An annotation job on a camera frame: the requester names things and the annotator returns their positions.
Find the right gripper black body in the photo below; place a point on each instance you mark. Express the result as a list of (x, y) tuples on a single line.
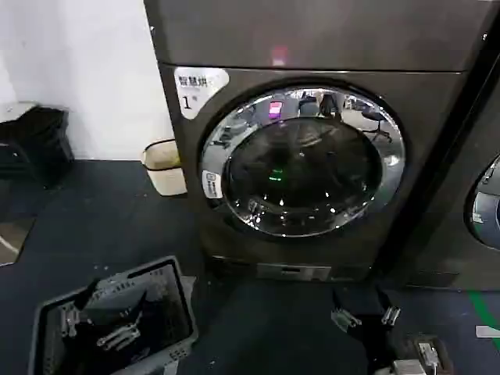
[(381, 343)]

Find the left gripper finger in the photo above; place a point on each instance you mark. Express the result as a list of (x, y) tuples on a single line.
[(69, 321), (119, 338)]

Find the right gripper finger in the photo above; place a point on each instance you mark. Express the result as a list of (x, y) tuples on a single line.
[(344, 317), (390, 314)]

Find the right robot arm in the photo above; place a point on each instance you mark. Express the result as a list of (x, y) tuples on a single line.
[(418, 359)]

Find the grey plastic laundry basket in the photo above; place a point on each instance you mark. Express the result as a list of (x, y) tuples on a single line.
[(43, 332)]

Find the silver dryer kick panel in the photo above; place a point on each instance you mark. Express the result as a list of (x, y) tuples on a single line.
[(293, 271)]

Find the green floor tape strip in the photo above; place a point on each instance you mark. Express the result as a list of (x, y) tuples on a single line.
[(483, 312)]

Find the grey front-load dryer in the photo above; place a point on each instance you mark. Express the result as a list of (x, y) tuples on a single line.
[(351, 39), (445, 234)]

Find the pale grey floor strip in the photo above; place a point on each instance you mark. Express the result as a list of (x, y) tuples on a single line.
[(488, 332)]

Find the brown flat floor board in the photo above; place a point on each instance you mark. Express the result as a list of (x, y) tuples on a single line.
[(13, 238)]

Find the round glass dryer door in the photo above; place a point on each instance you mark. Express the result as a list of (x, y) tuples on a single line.
[(488, 211), (304, 164)]

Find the small white waste bin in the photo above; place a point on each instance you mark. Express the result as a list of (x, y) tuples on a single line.
[(166, 172)]

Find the small white door sticker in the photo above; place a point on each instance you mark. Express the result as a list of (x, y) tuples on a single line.
[(213, 184)]

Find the white numbered dryer sticker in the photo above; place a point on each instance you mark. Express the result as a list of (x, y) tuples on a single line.
[(195, 90)]

